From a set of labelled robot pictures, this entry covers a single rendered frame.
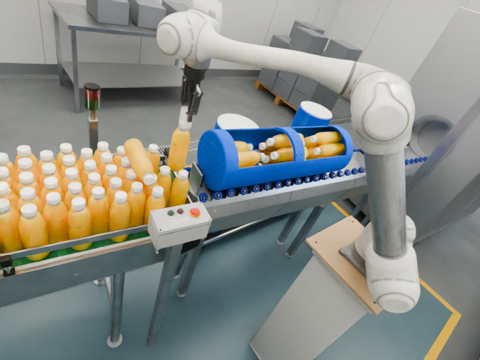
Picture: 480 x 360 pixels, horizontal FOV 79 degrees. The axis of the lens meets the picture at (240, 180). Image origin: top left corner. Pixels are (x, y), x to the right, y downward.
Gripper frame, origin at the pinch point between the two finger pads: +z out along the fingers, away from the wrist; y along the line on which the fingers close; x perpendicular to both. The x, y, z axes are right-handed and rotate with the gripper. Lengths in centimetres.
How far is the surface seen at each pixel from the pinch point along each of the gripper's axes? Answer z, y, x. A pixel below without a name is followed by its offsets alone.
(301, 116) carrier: 36, 58, -131
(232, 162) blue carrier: 15.7, -10.6, -20.0
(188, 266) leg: 96, -8, -16
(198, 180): 31.6, -2.3, -10.8
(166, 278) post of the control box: 60, -30, 10
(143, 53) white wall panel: 97, 333, -88
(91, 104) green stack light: 13.7, 34.2, 27.3
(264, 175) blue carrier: 23.9, -13.0, -39.4
